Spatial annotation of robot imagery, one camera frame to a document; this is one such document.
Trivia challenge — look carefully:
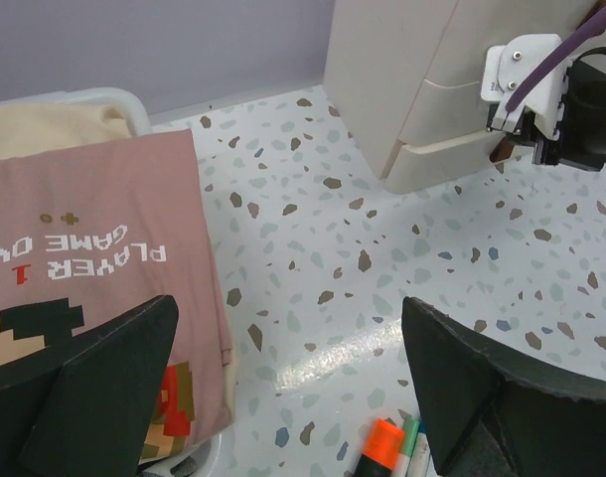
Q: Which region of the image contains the cream drawer organizer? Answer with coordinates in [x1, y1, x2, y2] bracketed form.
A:
[324, 0, 596, 194]

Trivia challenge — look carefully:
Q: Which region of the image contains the blue cap white marker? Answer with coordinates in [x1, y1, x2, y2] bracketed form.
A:
[405, 423, 430, 477]

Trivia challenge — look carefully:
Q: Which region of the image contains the green cap white marker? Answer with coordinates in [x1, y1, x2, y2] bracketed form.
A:
[392, 416, 420, 477]

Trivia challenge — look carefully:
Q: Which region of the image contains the orange black highlighter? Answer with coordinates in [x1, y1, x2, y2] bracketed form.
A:
[353, 419, 405, 477]

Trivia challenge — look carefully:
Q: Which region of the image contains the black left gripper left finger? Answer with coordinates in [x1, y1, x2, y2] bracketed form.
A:
[0, 295, 179, 476]

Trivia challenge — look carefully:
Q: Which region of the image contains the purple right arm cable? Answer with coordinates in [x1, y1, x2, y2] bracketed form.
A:
[504, 0, 606, 115]

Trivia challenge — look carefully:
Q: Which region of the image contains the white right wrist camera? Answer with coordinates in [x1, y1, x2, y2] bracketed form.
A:
[480, 34, 568, 141]

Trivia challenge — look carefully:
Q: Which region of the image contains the pink printed t-shirt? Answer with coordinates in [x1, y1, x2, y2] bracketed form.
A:
[0, 131, 232, 461]

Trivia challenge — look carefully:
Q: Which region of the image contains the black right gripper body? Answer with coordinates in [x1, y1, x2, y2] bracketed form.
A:
[490, 47, 606, 172]

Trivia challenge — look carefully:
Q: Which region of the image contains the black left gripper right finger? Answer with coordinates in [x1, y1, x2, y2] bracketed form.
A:
[401, 297, 606, 477]

